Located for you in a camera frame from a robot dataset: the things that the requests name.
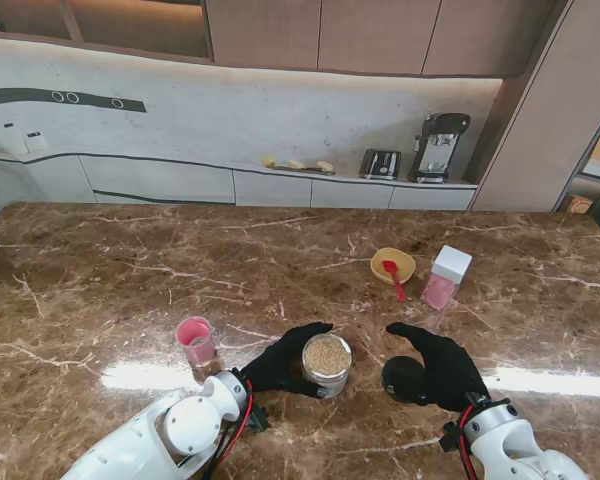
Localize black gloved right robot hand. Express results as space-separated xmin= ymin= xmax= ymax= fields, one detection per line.
xmin=385 ymin=321 xmax=493 ymax=414

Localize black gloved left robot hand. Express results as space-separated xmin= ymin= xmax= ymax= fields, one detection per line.
xmin=240 ymin=322 xmax=335 ymax=400

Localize black round jar lid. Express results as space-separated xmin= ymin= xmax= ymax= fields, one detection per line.
xmin=381 ymin=355 xmax=426 ymax=403

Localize clear grain jar with label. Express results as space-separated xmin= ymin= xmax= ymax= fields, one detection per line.
xmin=299 ymin=334 xmax=354 ymax=399

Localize pink plastic measuring cup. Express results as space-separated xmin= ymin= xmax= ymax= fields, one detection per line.
xmin=175 ymin=316 xmax=216 ymax=370

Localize clear airtight container white lid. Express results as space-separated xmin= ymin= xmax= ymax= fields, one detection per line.
xmin=420 ymin=244 xmax=474 ymax=311

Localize red plastic scoop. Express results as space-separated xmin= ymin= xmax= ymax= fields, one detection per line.
xmin=382 ymin=259 xmax=407 ymax=303

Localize white square container lid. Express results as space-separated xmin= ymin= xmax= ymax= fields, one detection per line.
xmin=433 ymin=244 xmax=474 ymax=281

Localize yellow plastic bowl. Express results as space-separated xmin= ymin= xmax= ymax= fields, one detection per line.
xmin=369 ymin=246 xmax=417 ymax=285

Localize dark serving board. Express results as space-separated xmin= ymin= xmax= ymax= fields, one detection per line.
xmin=271 ymin=164 xmax=337 ymax=177

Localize white counter with drawers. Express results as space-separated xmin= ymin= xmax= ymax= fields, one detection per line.
xmin=0 ymin=148 xmax=481 ymax=211

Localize orange printed box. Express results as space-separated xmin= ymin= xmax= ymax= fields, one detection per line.
xmin=565 ymin=193 xmax=594 ymax=216

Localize black silver toaster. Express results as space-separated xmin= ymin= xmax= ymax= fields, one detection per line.
xmin=358 ymin=148 xmax=402 ymax=181

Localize black espresso machine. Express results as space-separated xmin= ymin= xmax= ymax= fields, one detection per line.
xmin=407 ymin=111 xmax=471 ymax=185

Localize brown tall cabinet panel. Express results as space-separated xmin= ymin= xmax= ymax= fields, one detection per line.
xmin=469 ymin=0 xmax=600 ymax=214

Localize tall white bottle black cap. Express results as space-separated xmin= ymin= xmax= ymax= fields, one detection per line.
xmin=2 ymin=122 xmax=25 ymax=155

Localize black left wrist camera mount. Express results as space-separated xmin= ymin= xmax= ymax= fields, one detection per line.
xmin=247 ymin=405 xmax=271 ymax=435

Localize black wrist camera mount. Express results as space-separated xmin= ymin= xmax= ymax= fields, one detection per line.
xmin=247 ymin=405 xmax=271 ymax=435
xmin=440 ymin=422 xmax=464 ymax=452

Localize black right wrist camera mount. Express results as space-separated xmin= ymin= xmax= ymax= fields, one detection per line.
xmin=440 ymin=422 xmax=464 ymax=452

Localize red black left arm cables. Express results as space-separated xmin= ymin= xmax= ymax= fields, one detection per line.
xmin=207 ymin=379 xmax=256 ymax=480

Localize red black arm cables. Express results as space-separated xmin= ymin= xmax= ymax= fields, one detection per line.
xmin=207 ymin=379 xmax=256 ymax=480
xmin=457 ymin=407 xmax=481 ymax=480

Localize red black right arm cables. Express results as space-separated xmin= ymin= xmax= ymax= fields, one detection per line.
xmin=457 ymin=407 xmax=481 ymax=480

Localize brown wooden wall cabinets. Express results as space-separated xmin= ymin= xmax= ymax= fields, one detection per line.
xmin=0 ymin=0 xmax=571 ymax=79

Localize black wall panel with rings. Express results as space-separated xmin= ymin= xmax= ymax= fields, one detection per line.
xmin=0 ymin=87 xmax=146 ymax=115

